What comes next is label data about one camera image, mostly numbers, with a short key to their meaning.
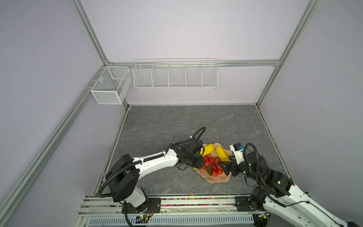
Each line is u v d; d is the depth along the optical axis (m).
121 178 0.43
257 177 0.53
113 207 0.75
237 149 0.63
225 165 0.64
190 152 0.63
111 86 0.99
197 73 1.04
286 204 0.50
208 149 0.86
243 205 0.74
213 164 0.82
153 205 0.74
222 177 0.81
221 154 0.85
